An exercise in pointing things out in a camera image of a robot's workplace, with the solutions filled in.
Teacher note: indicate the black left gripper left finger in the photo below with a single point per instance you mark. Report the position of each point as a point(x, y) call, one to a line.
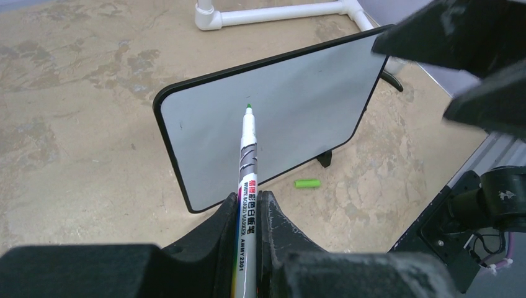
point(197, 265)

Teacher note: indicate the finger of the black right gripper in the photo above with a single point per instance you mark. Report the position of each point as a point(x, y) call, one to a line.
point(496, 105)
point(483, 38)

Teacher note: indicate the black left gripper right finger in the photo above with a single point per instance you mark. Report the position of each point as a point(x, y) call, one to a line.
point(292, 265)

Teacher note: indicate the white green whiteboard marker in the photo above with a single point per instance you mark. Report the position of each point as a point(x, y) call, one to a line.
point(244, 282)

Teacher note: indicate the green marker cap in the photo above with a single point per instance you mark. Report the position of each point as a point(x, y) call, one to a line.
point(307, 183)

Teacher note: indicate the black-framed whiteboard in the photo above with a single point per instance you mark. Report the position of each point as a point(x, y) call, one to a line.
point(306, 102)

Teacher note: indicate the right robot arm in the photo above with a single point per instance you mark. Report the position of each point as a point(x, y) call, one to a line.
point(487, 40)

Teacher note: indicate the black aluminium base frame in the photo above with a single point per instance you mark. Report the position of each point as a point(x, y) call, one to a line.
point(471, 223)

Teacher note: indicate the white PVC pipe frame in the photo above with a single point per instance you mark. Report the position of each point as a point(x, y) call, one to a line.
point(208, 18)

